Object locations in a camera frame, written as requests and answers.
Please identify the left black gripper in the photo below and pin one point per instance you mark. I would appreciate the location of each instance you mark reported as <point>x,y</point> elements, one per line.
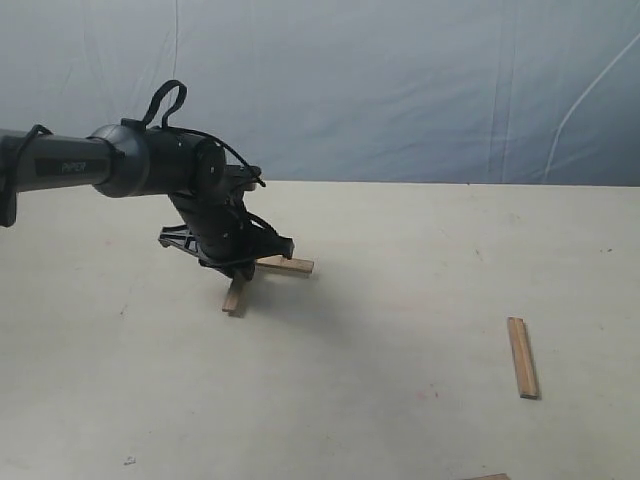
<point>223,236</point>

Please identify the wood strip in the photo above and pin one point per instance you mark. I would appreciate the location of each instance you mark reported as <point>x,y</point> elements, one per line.
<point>497,476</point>
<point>523,360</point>
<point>233,304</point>

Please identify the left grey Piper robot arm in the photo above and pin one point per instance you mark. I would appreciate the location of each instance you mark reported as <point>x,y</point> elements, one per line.
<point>133,160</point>

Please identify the wooden stick with holes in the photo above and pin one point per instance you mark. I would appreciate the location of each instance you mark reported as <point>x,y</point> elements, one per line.
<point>284,266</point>

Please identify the blue-grey backdrop cloth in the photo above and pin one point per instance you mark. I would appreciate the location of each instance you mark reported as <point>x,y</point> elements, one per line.
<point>529,92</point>

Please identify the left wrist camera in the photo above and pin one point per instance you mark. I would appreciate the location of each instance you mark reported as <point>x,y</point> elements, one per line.
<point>242,178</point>

